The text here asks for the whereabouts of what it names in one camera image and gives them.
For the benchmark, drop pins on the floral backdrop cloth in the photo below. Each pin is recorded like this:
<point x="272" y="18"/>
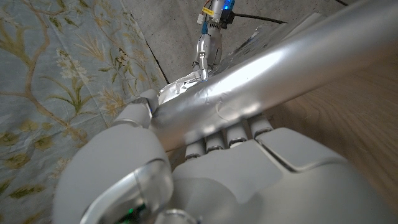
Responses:
<point x="46" y="77"/>

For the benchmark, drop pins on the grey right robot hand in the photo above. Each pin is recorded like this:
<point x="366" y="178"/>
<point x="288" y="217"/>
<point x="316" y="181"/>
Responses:
<point x="211" y="46"/>

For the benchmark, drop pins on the aluminum foil roll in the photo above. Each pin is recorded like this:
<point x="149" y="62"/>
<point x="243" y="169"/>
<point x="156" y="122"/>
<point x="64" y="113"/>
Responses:
<point x="264" y="74"/>

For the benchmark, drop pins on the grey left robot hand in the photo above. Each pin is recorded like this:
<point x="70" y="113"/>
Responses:
<point x="248" y="186"/>

